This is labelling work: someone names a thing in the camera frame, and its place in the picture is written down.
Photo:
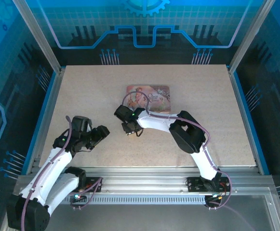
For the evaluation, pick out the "colourful illustrated picture book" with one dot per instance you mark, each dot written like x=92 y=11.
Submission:
x=154 y=96

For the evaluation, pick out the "aluminium mounting rail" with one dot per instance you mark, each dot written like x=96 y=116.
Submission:
x=142 y=180

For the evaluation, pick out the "aluminium frame post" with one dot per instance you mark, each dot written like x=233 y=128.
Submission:
x=248 y=38
x=41 y=38

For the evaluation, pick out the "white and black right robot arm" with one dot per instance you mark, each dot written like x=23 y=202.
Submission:
x=190 y=137

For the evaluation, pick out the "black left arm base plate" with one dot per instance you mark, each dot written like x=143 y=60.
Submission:
x=94 y=184

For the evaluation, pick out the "small controller with lights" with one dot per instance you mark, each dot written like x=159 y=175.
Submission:
x=217 y=196
x=78 y=197

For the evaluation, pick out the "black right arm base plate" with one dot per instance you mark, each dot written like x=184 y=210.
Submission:
x=195 y=184

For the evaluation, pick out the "aluminium table side rail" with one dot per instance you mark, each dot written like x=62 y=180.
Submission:
x=246 y=120
x=47 y=120

